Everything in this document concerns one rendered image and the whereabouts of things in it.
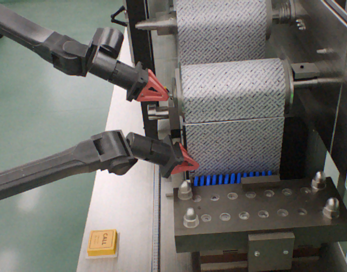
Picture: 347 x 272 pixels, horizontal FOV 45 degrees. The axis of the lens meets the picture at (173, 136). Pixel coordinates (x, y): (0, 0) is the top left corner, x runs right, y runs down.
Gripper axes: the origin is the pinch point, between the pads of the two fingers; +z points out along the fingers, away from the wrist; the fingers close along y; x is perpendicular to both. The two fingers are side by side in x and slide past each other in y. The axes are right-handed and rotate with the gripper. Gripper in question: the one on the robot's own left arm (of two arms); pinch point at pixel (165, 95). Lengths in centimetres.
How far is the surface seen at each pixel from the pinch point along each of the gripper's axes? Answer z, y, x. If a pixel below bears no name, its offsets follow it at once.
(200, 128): 9.0, 8.9, 0.5
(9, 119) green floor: -37, -206, -176
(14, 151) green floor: -24, -160, -167
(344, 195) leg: 69, -4, -6
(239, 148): 20.9, 8.9, -0.1
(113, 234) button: 3.6, 15.5, -35.2
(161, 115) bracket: 2.1, -0.4, -5.8
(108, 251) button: 3.3, 20.4, -36.5
